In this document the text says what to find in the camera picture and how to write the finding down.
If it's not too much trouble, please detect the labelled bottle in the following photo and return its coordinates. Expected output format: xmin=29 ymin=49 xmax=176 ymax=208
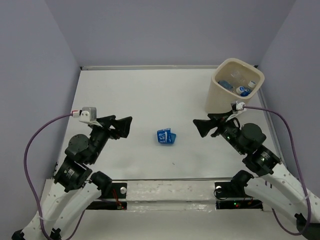
xmin=235 ymin=86 xmax=251 ymax=97
xmin=247 ymin=80 xmax=256 ymax=89

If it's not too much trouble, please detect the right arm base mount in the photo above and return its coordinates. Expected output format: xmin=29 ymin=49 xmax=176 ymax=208
xmin=213 ymin=170 xmax=263 ymax=210

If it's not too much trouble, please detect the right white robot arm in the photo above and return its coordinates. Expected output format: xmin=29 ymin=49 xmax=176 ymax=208
xmin=193 ymin=112 xmax=320 ymax=240

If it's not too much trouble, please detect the clear unlabelled bottle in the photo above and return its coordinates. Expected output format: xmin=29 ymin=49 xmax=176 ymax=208
xmin=230 ymin=69 xmax=247 ymax=84

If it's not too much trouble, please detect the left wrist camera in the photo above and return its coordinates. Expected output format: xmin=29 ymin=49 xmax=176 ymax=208
xmin=79 ymin=107 xmax=98 ymax=125

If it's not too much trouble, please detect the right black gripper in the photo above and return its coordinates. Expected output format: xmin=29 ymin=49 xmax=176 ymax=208
xmin=192 ymin=109 xmax=245 ymax=155

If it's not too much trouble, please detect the loose blue bottle label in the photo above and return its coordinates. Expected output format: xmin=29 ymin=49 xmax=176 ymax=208
xmin=156 ymin=128 xmax=177 ymax=145

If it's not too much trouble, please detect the cream plastic bin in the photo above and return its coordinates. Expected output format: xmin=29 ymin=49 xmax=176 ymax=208
xmin=204 ymin=58 xmax=265 ymax=114

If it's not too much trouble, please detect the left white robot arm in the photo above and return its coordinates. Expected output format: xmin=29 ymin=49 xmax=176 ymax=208
xmin=11 ymin=115 xmax=133 ymax=240

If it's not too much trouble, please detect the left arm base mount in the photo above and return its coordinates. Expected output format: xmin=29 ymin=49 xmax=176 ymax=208
xmin=86 ymin=181 xmax=128 ymax=211

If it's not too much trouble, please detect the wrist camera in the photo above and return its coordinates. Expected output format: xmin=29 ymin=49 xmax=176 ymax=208
xmin=79 ymin=107 xmax=98 ymax=125
xmin=227 ymin=101 xmax=246 ymax=121

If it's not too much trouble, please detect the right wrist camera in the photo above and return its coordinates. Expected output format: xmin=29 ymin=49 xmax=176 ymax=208
xmin=227 ymin=101 xmax=246 ymax=121

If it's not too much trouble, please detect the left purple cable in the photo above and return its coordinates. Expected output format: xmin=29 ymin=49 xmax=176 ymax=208
xmin=23 ymin=112 xmax=87 ymax=239

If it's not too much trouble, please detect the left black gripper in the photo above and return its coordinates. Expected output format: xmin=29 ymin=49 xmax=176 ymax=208
xmin=89 ymin=114 xmax=134 ymax=163

